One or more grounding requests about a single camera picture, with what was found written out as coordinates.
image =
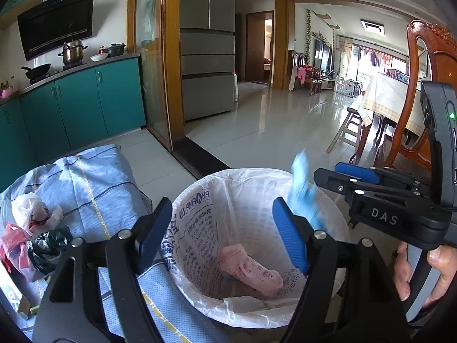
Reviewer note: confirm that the steel cooking pot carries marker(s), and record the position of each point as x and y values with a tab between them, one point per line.
73	53

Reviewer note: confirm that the white plastic bag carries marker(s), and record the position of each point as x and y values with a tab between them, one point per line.
26	207

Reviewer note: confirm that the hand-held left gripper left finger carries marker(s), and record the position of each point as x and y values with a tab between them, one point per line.
157	230

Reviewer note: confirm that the light blue plastic wrapper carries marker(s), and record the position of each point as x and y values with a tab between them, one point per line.
303	185

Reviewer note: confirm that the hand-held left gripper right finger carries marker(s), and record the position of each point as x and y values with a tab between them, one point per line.
289	234

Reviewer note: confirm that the black television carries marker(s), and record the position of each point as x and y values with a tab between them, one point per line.
323	55

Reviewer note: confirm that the wooden stool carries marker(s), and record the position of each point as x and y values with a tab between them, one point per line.
351	121

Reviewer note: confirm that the white lined waste bin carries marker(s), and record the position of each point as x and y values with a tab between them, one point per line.
235	193

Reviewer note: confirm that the dark green foil wrapper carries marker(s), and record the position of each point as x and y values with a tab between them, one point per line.
48	252

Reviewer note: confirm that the pink container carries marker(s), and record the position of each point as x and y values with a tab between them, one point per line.
5	93

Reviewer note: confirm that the black range hood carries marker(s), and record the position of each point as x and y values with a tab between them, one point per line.
57	25

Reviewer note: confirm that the green base cabinets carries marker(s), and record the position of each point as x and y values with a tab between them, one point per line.
85	103

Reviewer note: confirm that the silver refrigerator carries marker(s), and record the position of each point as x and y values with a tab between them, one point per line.
207	43

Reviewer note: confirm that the dark wooden armchairs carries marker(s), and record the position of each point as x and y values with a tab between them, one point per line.
310	75

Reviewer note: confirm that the glass sliding door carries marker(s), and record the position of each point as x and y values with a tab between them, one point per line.
153	60

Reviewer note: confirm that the black lidded pot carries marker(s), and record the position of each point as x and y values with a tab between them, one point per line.
115	50

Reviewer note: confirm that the carved wooden chair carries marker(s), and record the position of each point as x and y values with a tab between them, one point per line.
412	78

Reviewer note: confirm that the pink and white wrapper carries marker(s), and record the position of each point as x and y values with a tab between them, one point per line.
14	246

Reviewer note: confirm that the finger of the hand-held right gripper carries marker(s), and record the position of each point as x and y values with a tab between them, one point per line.
357	172
334	180

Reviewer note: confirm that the green vine garland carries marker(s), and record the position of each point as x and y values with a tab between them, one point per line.
308	35

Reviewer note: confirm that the person's right hand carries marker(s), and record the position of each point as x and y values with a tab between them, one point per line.
442	268

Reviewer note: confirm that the brown interior door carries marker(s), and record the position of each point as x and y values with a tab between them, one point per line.
255	46

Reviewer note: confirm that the white bowl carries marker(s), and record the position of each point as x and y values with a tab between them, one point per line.
99	57

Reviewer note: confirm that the dining table with cream cloth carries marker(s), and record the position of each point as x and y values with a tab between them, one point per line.
385	93

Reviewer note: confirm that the white play fence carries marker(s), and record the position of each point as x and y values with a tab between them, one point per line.
350	86

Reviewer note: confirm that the blue checked tablecloth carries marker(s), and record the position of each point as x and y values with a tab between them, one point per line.
100	193

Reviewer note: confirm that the pink printed plastic bag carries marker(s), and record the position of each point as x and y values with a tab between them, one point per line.
250	271

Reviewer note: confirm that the black wok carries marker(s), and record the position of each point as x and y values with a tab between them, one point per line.
35	71

